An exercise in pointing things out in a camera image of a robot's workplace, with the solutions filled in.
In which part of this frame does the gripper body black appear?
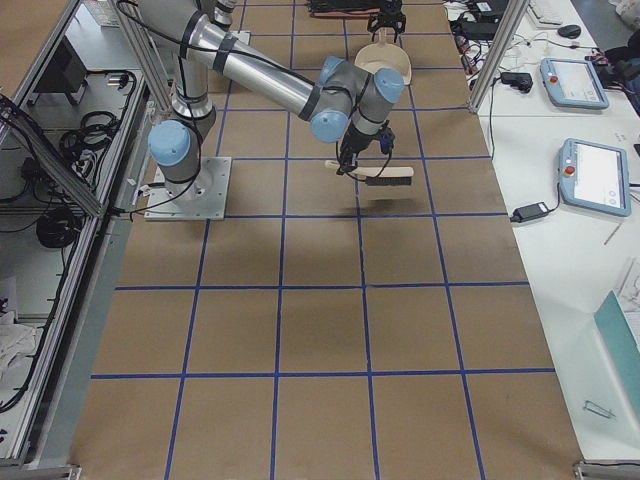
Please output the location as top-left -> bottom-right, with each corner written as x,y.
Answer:
379,0 -> 403,17
344,124 -> 381,153

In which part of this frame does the white hand brush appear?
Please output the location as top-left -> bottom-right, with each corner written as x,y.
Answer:
324,160 -> 414,186

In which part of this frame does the beige plastic dustpan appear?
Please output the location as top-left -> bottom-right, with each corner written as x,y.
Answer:
354,28 -> 412,86

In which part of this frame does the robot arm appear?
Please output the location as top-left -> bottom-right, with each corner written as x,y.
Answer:
116,1 -> 414,186
197,0 -> 406,38

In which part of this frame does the bin with black bag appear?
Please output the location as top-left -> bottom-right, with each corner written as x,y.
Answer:
305,0 -> 382,19

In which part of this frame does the far teach pendant tablet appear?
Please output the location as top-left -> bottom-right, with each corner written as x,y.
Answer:
539,58 -> 609,110

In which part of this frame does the teach pendant tablet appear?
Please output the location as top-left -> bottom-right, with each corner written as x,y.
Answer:
558,138 -> 631,217
539,58 -> 609,110

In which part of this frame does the near teach pendant tablet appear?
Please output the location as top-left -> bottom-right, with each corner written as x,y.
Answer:
558,138 -> 631,217

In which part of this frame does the teal folder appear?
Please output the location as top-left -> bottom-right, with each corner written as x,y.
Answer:
594,290 -> 639,418

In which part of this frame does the white crumpled cloth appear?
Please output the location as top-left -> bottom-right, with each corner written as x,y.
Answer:
0,277 -> 36,381

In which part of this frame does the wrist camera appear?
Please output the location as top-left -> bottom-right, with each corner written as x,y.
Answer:
378,125 -> 395,155

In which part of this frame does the aluminium frame post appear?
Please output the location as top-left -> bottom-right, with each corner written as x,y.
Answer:
468,0 -> 529,114

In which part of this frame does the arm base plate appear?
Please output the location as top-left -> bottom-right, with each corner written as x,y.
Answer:
144,157 -> 232,221

